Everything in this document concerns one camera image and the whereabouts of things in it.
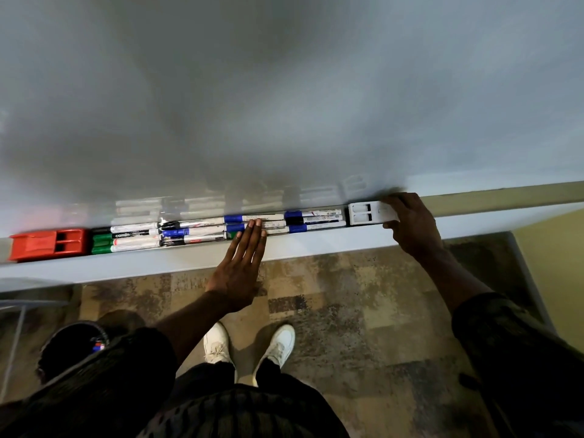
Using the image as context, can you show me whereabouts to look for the person's right hand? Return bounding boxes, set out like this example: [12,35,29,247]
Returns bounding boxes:
[381,192,444,263]

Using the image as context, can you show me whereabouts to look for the person's left hand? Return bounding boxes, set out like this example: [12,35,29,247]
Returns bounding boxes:
[205,218,268,314]

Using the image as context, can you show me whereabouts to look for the white whiteboard eraser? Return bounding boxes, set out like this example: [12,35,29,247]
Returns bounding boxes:
[348,201,398,227]

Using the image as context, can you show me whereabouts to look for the person's left forearm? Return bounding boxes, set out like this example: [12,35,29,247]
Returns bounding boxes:
[154,289,234,366]

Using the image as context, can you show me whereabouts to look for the person's right forearm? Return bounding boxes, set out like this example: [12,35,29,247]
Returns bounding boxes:
[413,245,495,315]

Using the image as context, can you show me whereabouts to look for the row of whiteboard markers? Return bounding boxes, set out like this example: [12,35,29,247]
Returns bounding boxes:
[89,208,348,255]

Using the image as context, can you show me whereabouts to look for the white whiteboard tray ledge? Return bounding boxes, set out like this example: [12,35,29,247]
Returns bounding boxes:
[0,201,584,293]

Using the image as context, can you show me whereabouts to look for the white left shoe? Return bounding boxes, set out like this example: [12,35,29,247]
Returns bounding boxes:
[203,322,238,384]

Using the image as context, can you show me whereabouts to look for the white shoe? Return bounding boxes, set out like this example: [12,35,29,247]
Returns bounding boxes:
[203,322,238,384]
[252,324,297,388]

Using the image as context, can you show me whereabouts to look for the white right shoe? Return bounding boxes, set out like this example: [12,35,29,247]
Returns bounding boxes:
[252,324,297,388]

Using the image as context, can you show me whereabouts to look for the black trousers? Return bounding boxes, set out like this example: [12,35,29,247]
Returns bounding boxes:
[173,358,304,399]

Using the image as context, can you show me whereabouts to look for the white whiteboard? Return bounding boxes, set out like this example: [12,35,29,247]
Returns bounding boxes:
[0,0,584,238]

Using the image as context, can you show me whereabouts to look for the red whiteboard eraser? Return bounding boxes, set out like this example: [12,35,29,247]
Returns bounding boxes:
[8,228,89,263]

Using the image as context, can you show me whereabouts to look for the black round bin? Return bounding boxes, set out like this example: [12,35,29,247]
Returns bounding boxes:
[36,309,148,384]

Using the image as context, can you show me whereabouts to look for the dark patterned shirt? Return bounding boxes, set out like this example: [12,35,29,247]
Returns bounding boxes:
[0,292,584,438]

